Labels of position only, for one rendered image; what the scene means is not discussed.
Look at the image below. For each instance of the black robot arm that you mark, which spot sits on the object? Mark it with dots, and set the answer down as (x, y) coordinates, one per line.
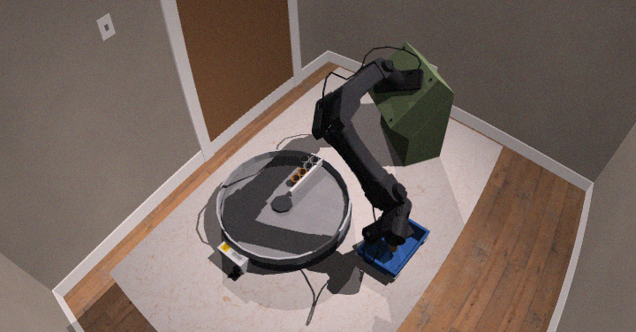
(339, 108)

